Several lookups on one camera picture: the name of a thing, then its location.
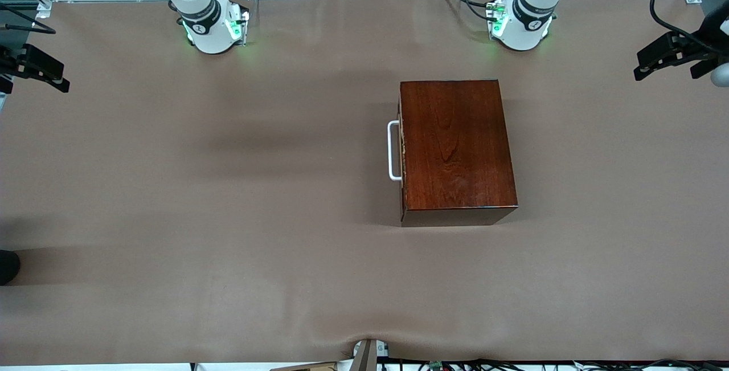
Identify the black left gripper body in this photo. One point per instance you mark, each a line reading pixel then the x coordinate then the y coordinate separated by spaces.
pixel 698 51

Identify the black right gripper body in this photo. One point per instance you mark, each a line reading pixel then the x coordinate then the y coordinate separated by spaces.
pixel 11 63

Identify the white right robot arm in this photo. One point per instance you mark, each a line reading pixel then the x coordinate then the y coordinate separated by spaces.
pixel 208 35

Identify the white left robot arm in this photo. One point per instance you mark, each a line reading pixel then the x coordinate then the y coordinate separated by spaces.
pixel 527 32

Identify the black round object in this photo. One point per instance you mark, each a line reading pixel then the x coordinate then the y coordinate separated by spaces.
pixel 7 267

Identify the dark brown wooden cabinet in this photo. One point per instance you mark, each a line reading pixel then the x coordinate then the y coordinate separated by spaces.
pixel 455 149

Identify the brown table cover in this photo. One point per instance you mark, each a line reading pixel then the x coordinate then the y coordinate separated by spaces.
pixel 228 217

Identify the brown cardboard piece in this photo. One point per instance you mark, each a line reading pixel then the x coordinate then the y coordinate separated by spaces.
pixel 307 367

